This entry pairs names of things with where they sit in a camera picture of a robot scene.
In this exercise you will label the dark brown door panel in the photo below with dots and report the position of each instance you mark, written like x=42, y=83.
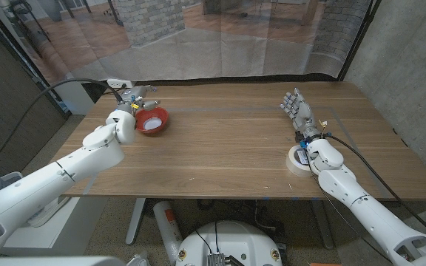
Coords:
x=9, y=111

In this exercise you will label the red bowl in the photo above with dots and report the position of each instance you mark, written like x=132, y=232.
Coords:
x=161, y=115

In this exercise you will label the white cabinet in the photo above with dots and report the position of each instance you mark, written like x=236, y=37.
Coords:
x=72, y=99

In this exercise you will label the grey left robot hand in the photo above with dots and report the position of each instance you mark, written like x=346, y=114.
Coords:
x=135, y=98

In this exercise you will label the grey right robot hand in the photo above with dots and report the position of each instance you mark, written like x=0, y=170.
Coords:
x=303, y=116

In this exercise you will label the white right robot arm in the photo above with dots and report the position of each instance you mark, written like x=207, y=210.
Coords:
x=368, y=214

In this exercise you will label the black backdrop stand pole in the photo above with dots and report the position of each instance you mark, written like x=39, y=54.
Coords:
x=24, y=59
x=357, y=40

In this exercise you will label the beige masking tape roll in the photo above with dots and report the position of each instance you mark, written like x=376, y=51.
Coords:
x=292, y=165

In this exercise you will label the white robot torso base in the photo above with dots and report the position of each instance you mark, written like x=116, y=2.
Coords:
x=231, y=240

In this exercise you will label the grey electronics module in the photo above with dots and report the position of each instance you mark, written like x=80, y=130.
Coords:
x=216, y=259

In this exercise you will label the grey table leg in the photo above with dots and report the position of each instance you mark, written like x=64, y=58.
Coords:
x=324, y=225
x=135, y=221

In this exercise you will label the white power strip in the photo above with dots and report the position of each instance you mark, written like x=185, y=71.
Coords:
x=117, y=83

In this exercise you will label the white cylinder with orange label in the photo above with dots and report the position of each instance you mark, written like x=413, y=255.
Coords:
x=168, y=229

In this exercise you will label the printed room scene backdrop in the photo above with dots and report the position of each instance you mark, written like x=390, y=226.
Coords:
x=213, y=44

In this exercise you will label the silver metal jar lid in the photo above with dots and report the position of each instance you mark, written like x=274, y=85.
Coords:
x=152, y=123

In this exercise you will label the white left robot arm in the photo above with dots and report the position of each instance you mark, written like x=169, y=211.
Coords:
x=69, y=166

